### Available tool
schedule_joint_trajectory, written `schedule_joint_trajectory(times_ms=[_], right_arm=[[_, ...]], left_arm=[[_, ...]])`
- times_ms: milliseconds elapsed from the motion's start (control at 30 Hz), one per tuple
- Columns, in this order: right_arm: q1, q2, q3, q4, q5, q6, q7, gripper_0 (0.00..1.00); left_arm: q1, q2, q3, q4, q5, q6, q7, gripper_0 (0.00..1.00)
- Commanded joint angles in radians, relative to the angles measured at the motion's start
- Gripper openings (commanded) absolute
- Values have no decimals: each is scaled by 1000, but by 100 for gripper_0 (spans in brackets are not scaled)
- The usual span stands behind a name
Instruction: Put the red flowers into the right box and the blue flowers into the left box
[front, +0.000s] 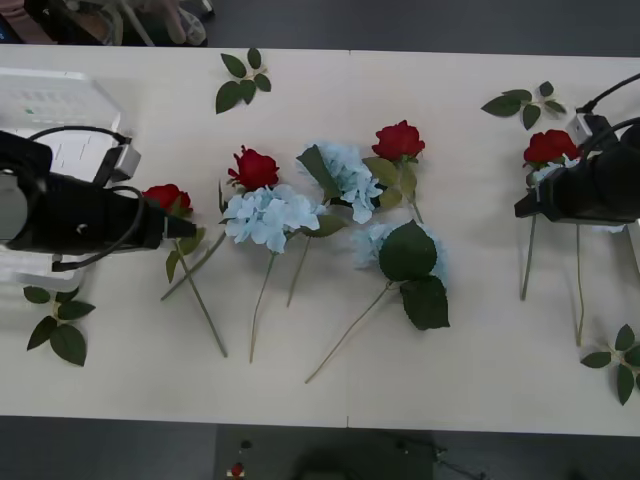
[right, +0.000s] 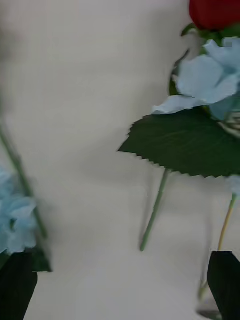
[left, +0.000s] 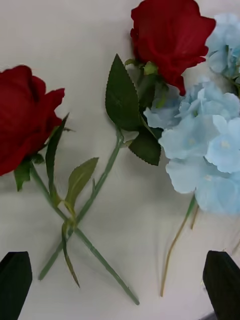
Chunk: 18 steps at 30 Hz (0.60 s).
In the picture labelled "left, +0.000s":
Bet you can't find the red rose with green stem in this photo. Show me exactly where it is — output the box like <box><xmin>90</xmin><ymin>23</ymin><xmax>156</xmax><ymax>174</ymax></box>
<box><xmin>37</xmin><ymin>0</ymin><xmax>217</xmax><ymax>281</ymax></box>
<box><xmin>0</xmin><ymin>65</ymin><xmax>140</xmax><ymax>306</ymax></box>

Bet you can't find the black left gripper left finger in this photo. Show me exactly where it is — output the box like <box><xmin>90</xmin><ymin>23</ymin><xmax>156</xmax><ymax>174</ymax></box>
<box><xmin>0</xmin><ymin>251</ymin><xmax>33</xmax><ymax>320</ymax></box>

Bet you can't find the pale blue flower with stem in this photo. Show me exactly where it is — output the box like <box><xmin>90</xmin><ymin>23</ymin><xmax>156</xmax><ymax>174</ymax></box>
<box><xmin>143</xmin><ymin>76</ymin><xmax>240</xmax><ymax>298</ymax></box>
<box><xmin>205</xmin><ymin>13</ymin><xmax>240</xmax><ymax>85</ymax></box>

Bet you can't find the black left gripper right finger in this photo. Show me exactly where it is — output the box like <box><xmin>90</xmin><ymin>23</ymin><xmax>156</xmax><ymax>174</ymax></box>
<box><xmin>202</xmin><ymin>250</ymin><xmax>240</xmax><ymax>320</ymax></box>

